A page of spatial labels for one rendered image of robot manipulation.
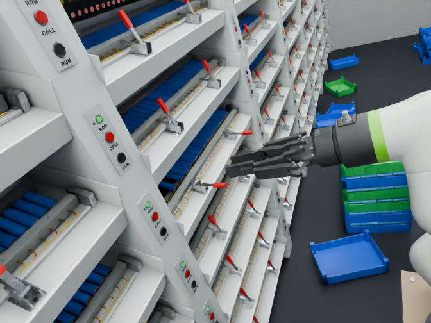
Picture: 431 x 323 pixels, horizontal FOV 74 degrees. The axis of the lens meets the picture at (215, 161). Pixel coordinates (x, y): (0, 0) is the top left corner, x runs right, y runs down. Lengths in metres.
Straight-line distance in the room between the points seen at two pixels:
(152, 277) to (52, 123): 0.37
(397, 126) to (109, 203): 0.49
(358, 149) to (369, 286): 1.12
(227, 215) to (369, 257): 0.91
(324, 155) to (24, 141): 0.47
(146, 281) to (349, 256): 1.22
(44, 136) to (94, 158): 0.08
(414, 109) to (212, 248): 0.62
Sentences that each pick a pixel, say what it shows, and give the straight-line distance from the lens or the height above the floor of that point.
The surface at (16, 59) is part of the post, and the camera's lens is 0.48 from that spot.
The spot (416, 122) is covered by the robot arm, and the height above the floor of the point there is 1.08.
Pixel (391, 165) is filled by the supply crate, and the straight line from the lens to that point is 1.50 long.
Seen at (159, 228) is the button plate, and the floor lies 0.96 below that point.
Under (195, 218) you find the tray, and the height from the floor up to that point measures 0.87.
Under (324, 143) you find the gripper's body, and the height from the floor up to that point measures 1.05.
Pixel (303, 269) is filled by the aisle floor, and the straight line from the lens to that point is 1.65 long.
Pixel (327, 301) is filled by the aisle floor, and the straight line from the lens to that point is 1.55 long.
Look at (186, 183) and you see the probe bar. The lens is 0.79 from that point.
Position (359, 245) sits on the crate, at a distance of 1.72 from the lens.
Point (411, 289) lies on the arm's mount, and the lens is 1.22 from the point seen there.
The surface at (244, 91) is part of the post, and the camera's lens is 1.10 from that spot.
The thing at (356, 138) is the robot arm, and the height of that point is 1.06.
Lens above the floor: 1.34
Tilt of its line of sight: 31 degrees down
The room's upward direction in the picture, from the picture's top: 20 degrees counter-clockwise
